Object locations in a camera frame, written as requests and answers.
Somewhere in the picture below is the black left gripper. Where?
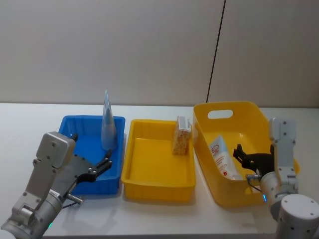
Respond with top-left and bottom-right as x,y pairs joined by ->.
52,133 -> 113,199

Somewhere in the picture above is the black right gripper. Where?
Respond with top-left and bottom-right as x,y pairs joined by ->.
233,143 -> 275,175

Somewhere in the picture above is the blue plastic bin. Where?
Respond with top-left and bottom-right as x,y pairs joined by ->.
57,115 -> 127,197

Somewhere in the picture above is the white tube with red print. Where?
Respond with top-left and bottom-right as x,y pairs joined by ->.
208,134 -> 244,181

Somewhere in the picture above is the orange patterned drink carton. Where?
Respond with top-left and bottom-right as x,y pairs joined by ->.
171,115 -> 193,156

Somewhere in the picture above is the shallow yellow plastic tray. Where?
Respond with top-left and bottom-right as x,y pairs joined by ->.
120,119 -> 196,201

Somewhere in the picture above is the right gripper thin dark cable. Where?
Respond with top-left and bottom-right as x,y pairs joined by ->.
245,174 -> 264,193

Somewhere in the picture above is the gripper thin dark cable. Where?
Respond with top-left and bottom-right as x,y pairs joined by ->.
61,195 -> 84,209
245,174 -> 264,193

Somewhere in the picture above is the deep yellow basket with handle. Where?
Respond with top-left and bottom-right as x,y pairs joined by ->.
193,100 -> 301,208

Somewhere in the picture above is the left gripper thin dark cable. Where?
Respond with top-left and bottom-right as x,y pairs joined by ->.
61,195 -> 84,209

